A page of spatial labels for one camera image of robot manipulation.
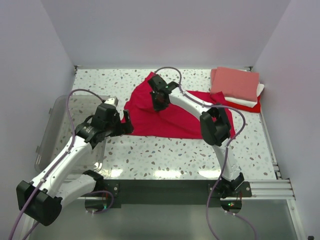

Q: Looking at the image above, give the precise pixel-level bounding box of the crimson red t-shirt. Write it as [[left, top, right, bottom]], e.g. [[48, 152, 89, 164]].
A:
[[120, 71, 237, 140]]

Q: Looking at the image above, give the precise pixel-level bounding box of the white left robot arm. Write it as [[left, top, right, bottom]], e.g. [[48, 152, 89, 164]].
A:
[[16, 96, 134, 226]]

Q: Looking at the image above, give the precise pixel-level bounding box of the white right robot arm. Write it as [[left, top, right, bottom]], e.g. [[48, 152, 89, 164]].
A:
[[147, 74, 245, 199]]

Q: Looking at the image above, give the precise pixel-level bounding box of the clear plastic bin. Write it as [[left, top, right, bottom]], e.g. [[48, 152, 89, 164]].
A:
[[35, 95, 106, 175]]

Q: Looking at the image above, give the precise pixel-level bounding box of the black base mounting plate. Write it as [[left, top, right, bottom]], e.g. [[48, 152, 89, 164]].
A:
[[80, 179, 253, 212]]

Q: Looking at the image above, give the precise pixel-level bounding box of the folded pink t-shirt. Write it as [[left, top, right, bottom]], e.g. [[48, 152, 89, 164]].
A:
[[210, 66, 260, 102]]

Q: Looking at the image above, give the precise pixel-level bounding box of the folded red t-shirt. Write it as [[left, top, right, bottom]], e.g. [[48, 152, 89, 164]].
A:
[[228, 96, 261, 114]]

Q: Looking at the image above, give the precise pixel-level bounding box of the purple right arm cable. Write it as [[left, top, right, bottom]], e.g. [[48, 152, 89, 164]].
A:
[[153, 66, 258, 240]]

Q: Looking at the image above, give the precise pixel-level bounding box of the aluminium extrusion rail frame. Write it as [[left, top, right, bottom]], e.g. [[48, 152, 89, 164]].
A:
[[19, 65, 308, 240]]

